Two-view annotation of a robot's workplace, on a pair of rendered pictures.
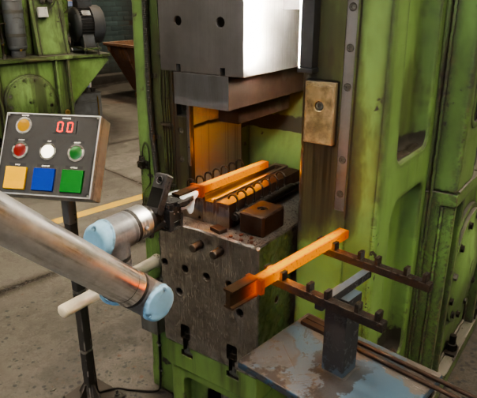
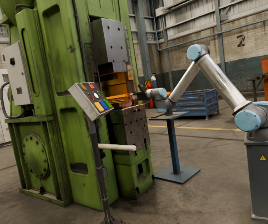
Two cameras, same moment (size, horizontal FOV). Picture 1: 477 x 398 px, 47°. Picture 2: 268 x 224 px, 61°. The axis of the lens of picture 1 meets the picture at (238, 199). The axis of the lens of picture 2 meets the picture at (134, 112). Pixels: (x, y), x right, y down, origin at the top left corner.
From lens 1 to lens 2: 278 cm
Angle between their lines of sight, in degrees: 86
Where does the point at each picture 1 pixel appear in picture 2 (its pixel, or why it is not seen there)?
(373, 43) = (132, 55)
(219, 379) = (143, 154)
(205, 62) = (120, 58)
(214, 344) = (141, 142)
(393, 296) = not seen: hidden behind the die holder
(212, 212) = (127, 103)
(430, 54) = not seen: hidden behind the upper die
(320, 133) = (131, 77)
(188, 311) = (134, 137)
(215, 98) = (123, 68)
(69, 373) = not seen: outside the picture
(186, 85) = (116, 66)
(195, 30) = (116, 50)
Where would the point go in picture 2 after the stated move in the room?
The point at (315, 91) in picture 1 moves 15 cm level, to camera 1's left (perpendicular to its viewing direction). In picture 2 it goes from (128, 67) to (128, 66)
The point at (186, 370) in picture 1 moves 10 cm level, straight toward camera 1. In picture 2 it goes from (135, 162) to (145, 161)
